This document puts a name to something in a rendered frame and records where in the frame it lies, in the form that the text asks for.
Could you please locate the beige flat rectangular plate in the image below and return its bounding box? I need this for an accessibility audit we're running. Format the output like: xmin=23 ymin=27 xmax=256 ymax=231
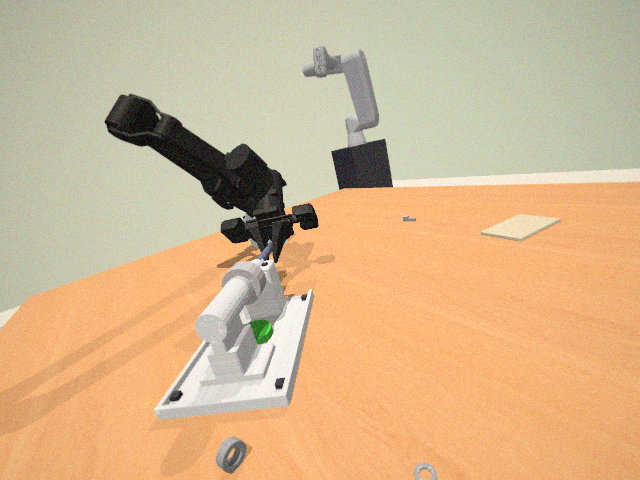
xmin=481 ymin=214 xmax=561 ymax=241

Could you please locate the green ring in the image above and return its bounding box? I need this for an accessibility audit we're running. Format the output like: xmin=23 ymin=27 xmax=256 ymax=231
xmin=249 ymin=320 xmax=273 ymax=345

